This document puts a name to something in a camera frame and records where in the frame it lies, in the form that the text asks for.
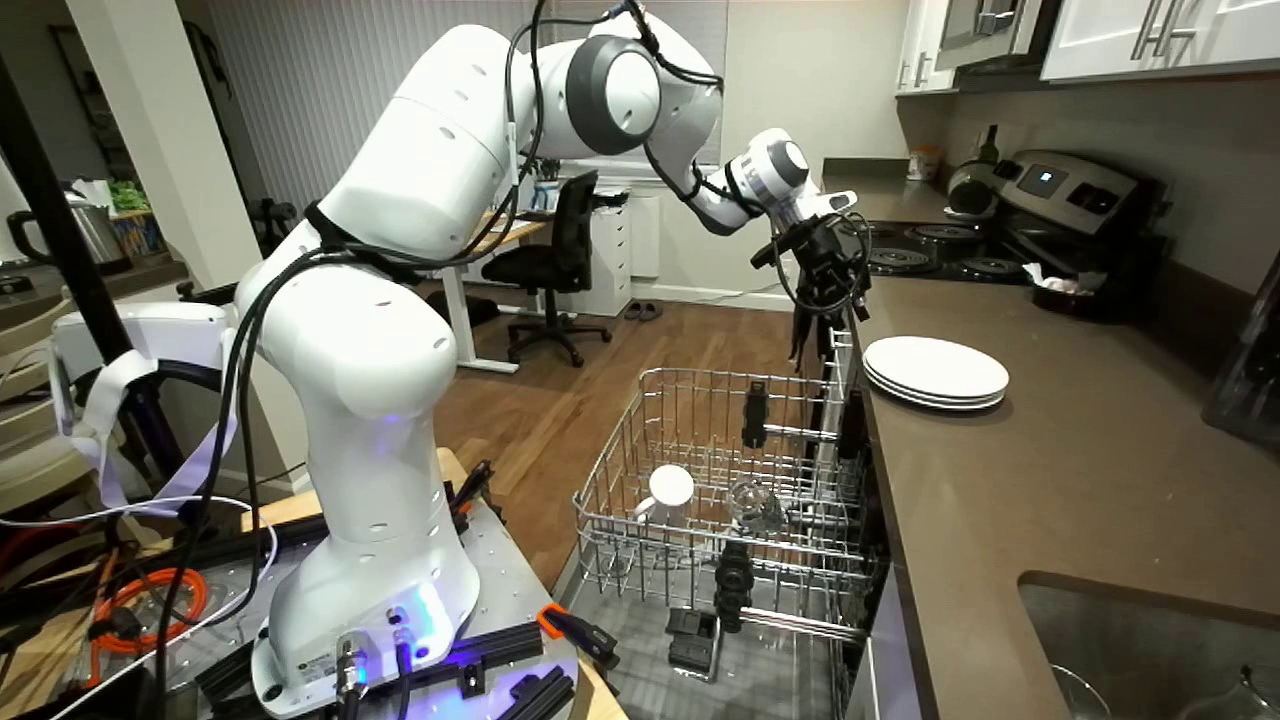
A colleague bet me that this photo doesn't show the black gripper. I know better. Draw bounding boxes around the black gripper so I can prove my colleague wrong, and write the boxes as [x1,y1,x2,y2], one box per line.
[778,211,879,339]

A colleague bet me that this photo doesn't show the clear wine glass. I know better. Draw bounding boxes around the clear wine glass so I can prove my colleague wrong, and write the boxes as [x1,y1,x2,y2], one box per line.
[729,476,791,539]

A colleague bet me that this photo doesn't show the stainless dishwasher door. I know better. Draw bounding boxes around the stainless dishwasher door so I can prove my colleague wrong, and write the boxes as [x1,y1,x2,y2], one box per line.
[554,557,894,720]

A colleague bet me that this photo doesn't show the black kettle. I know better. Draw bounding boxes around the black kettle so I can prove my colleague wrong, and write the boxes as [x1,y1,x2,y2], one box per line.
[941,121,1011,223]

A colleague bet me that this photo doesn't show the white drawer unit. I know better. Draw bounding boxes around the white drawer unit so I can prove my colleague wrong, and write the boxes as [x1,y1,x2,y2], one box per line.
[585,186,671,320]

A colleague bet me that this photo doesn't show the white crumpled paper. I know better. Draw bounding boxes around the white crumpled paper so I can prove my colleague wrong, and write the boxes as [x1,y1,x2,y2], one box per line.
[1021,257,1112,301]

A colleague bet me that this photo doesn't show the white mug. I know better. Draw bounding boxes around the white mug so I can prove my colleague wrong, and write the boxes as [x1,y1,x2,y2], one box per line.
[628,460,699,528]

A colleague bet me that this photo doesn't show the black tray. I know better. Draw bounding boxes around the black tray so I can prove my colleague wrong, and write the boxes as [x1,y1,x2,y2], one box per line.
[1033,271,1138,329]

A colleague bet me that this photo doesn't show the narrow white upper cabinet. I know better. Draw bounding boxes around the narrow white upper cabinet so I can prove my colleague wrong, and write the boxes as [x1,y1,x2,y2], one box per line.
[894,0,960,95]

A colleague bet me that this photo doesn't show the black office chair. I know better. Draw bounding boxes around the black office chair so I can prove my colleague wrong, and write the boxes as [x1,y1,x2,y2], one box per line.
[475,167,634,371]

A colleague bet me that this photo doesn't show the dark range hood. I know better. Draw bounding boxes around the dark range hood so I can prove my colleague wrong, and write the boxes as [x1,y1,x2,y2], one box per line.
[935,0,1069,73]

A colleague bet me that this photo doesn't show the black plastic block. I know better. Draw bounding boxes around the black plastic block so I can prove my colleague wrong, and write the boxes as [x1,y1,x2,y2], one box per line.
[663,605,729,675]

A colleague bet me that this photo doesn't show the white desk wooden top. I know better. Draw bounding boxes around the white desk wooden top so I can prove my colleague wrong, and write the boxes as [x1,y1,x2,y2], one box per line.
[421,211,565,382]

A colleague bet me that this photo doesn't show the metal robot mounting table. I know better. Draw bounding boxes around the metal robot mounting table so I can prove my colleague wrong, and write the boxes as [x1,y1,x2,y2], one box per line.
[0,445,638,720]

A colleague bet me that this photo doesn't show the small black clamp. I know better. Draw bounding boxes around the small black clamp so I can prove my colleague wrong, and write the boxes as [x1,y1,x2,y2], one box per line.
[449,455,501,523]

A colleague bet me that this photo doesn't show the black orange clamp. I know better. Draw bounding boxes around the black orange clamp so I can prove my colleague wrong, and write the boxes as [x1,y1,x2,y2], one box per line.
[536,602,624,673]

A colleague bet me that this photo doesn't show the steel kitchen sink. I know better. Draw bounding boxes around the steel kitchen sink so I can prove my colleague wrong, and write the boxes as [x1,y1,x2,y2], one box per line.
[1015,567,1280,720]

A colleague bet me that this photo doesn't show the black bar clamp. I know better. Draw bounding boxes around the black bar clamp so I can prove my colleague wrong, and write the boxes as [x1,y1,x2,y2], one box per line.
[494,661,580,720]
[446,618,554,698]

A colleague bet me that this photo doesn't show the wooden board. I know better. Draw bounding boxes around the wooden board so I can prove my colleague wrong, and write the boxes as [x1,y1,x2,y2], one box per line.
[235,445,472,539]

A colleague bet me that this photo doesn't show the cluttered bookshelf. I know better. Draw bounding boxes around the cluttered bookshelf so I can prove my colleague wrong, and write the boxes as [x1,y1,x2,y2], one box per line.
[52,163,174,276]

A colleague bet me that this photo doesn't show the black stand pole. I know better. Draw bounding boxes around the black stand pole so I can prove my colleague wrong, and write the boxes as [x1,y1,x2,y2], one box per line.
[0,51,184,491]

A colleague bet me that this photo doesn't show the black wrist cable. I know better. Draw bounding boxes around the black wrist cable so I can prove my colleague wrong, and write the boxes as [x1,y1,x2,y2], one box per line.
[749,218,884,331]

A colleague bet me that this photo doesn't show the wire dishwasher rack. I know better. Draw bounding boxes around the wire dishwasher rack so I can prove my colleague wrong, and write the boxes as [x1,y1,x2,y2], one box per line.
[569,364,894,650]

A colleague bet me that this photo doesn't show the white upper cabinet with handles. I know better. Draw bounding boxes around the white upper cabinet with handles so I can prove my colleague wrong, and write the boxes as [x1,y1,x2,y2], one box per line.
[1036,0,1280,88]

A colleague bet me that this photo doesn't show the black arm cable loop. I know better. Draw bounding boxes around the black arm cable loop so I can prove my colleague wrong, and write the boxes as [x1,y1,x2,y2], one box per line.
[501,0,738,271]

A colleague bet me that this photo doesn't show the black cable bundle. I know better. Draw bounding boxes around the black cable bundle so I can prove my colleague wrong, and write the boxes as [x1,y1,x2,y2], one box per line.
[146,197,416,720]

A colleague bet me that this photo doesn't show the lavender flat strap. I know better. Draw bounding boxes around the lavender flat strap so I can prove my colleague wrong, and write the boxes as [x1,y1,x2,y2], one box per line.
[48,347,254,528]

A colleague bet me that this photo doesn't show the orange cable reel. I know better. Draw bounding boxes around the orange cable reel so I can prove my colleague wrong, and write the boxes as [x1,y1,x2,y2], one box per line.
[82,561,220,667]

